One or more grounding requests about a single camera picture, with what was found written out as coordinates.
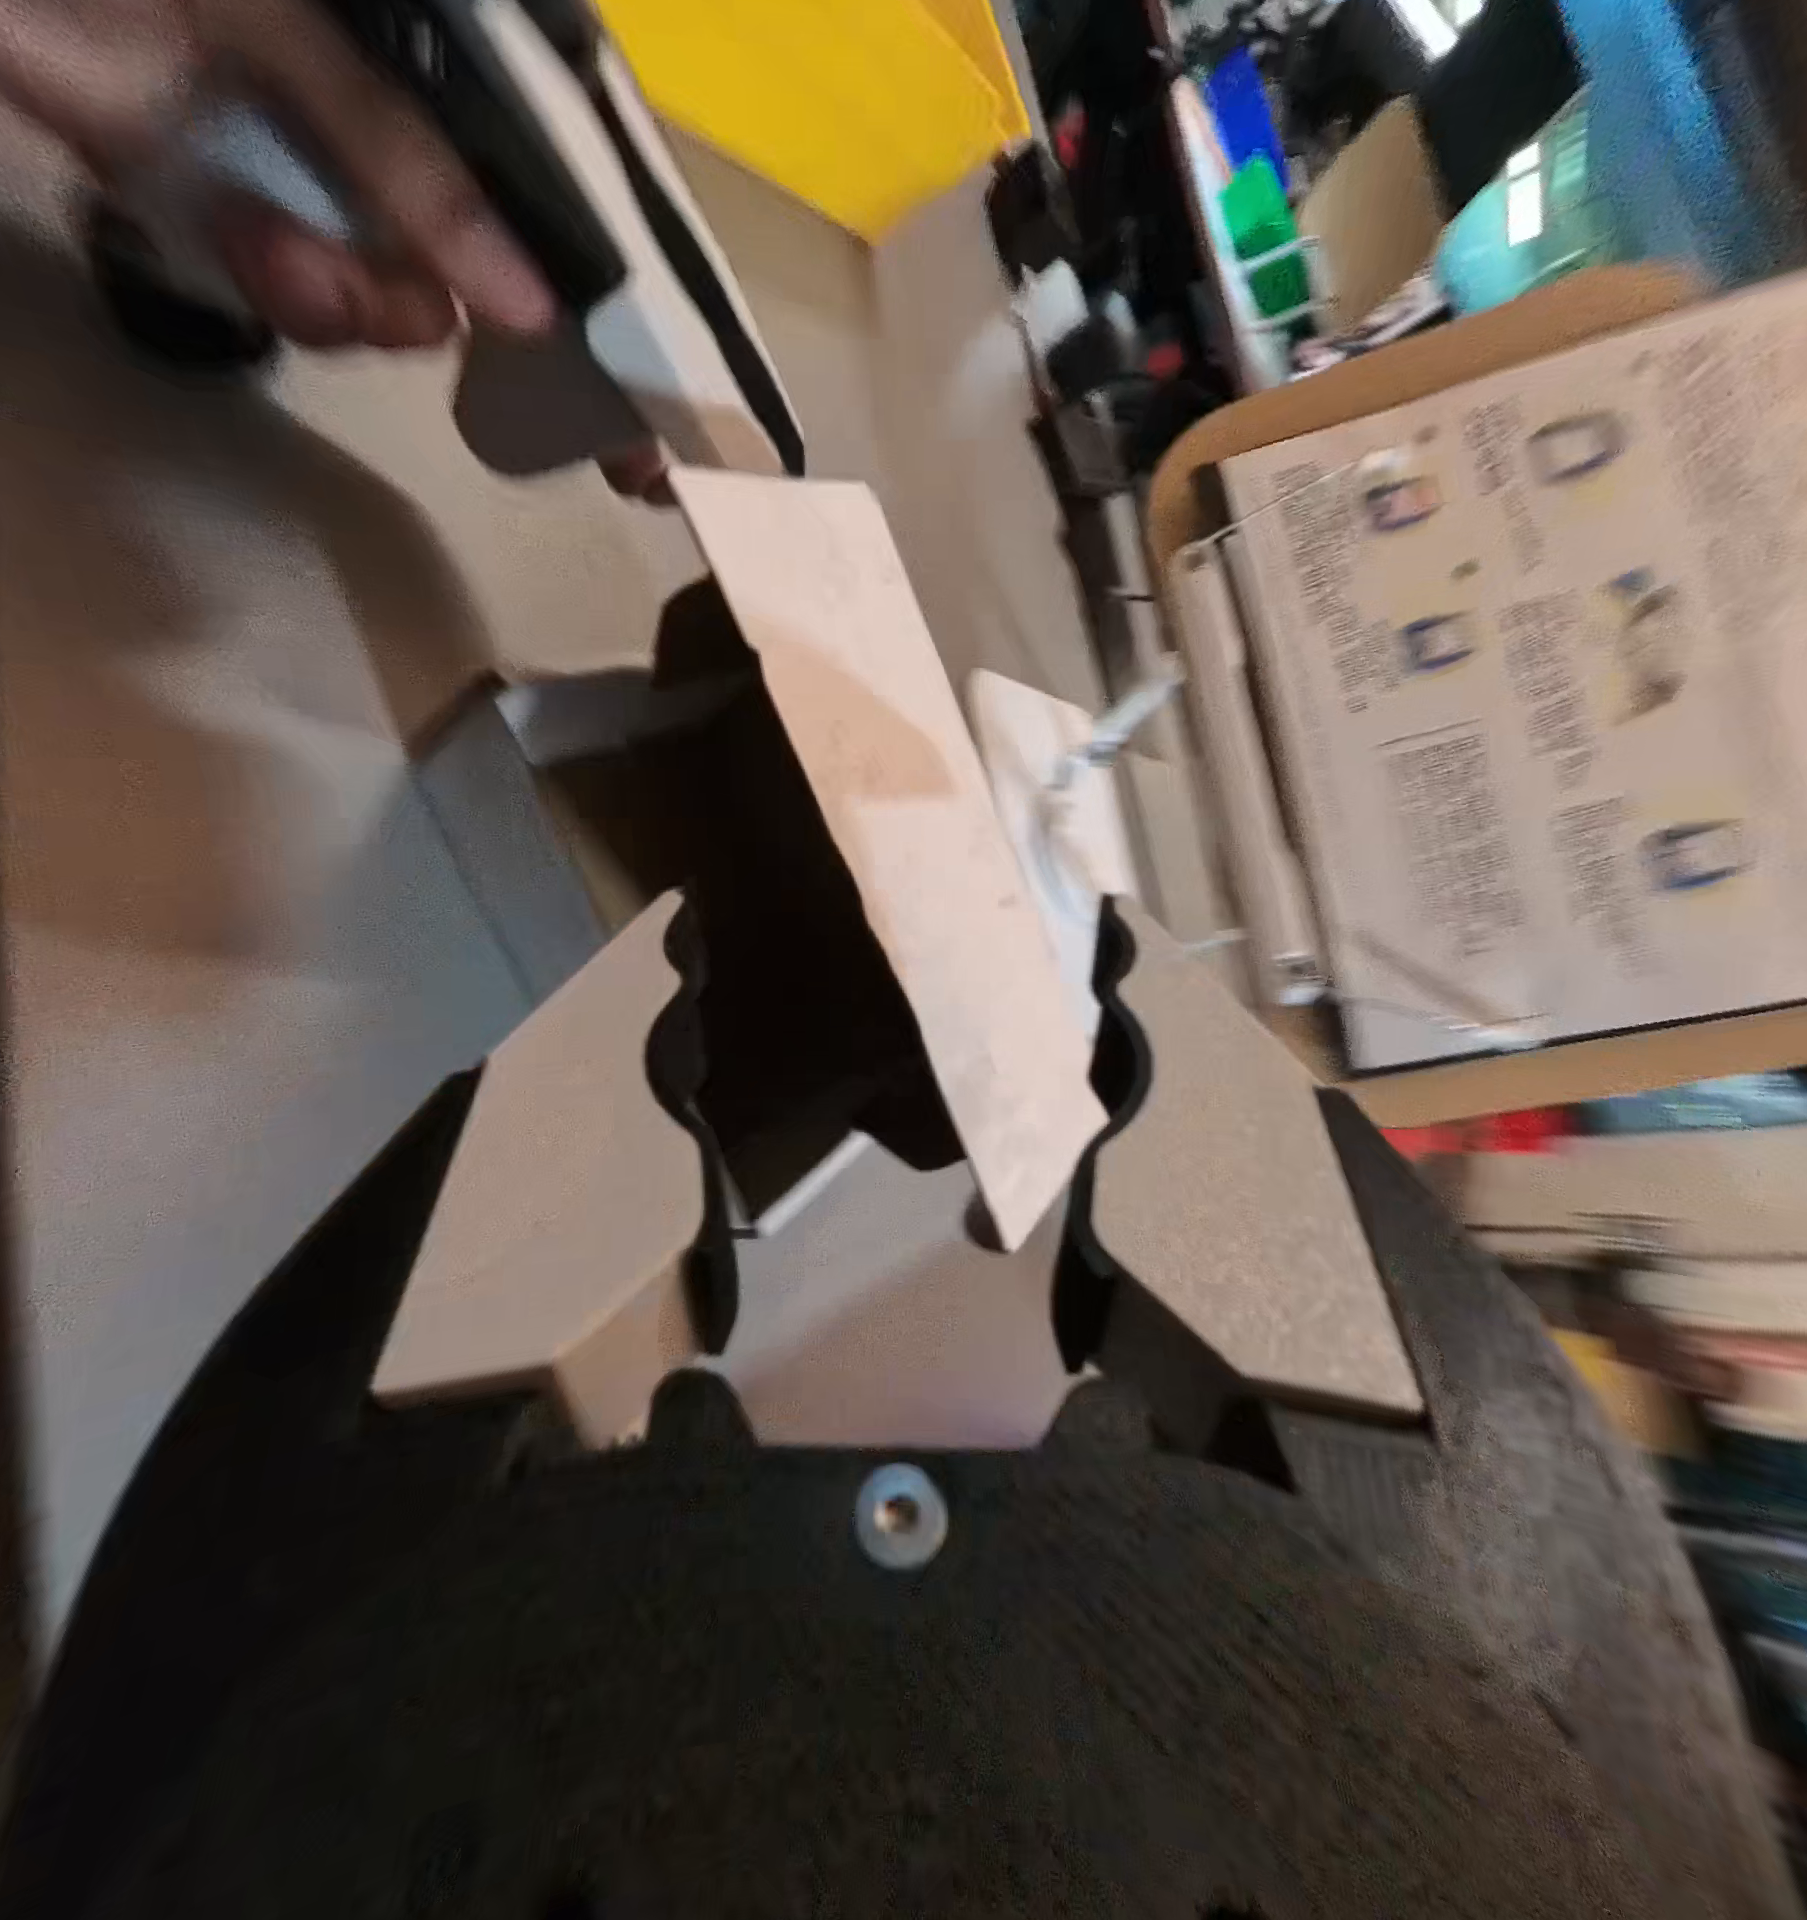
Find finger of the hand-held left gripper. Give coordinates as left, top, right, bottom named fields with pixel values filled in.
left=488, top=0, right=808, bottom=479
left=453, top=307, right=662, bottom=482

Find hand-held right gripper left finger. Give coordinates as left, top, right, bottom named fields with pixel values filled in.
left=372, top=891, right=738, bottom=1451

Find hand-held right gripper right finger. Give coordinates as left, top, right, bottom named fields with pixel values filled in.
left=1046, top=894, right=1429, bottom=1427

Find yellow plastic bin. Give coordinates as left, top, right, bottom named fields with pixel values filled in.
left=596, top=0, right=1033, bottom=242

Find white cardboard mailer box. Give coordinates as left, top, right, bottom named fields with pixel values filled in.
left=407, top=465, right=1112, bottom=1253

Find grey desk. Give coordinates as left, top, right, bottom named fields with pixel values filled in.
left=2, top=121, right=1190, bottom=1651

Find person's left hand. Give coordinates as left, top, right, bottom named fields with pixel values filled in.
left=0, top=0, right=560, bottom=354

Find white document stand wooden board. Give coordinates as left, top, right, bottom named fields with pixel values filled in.
left=964, top=270, right=1807, bottom=1126

